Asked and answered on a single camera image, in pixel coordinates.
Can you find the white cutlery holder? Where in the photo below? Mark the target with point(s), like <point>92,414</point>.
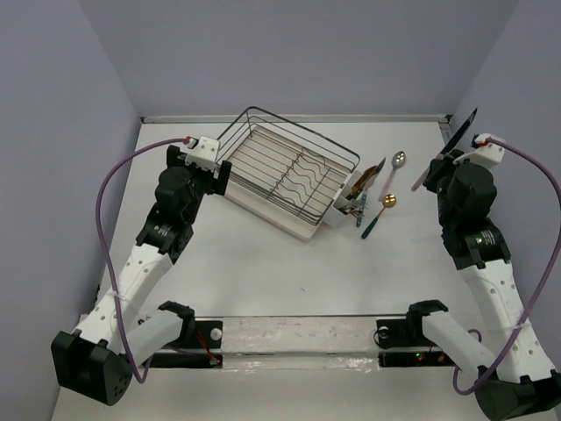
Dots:
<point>334,215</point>

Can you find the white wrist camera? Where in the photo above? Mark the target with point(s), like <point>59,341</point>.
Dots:
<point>202,152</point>
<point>486,152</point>

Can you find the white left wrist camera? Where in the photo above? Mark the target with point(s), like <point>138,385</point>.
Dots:
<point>202,152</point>

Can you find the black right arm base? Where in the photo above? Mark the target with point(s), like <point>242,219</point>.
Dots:
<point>402,343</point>

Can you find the silver fork teal handle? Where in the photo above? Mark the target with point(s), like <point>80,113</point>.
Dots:
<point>356,208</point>

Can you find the cream drip tray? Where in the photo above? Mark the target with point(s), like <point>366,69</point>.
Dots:
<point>245,193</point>

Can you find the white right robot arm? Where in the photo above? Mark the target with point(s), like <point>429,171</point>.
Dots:
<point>511,374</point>

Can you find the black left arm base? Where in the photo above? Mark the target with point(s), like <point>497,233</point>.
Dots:
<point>200,350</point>

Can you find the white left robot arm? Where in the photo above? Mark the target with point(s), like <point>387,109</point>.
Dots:
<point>110,347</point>

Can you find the silver spoon pink handle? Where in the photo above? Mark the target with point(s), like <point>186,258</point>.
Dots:
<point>398,161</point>

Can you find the silver knife dark handle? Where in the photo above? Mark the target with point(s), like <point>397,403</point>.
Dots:
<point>380,167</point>

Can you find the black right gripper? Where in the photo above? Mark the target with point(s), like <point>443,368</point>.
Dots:
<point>443,165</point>

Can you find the gold spoon green handle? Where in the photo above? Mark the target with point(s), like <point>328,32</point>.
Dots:
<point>388,202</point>

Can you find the silver knife pink handle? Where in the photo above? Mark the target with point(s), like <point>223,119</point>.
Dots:
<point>456,137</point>

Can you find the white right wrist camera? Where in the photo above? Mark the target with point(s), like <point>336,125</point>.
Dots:
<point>486,152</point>

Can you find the gold knife green handle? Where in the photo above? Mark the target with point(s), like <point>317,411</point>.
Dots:
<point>363,181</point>

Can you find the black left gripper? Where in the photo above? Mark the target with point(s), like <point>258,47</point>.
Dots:
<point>214,186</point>

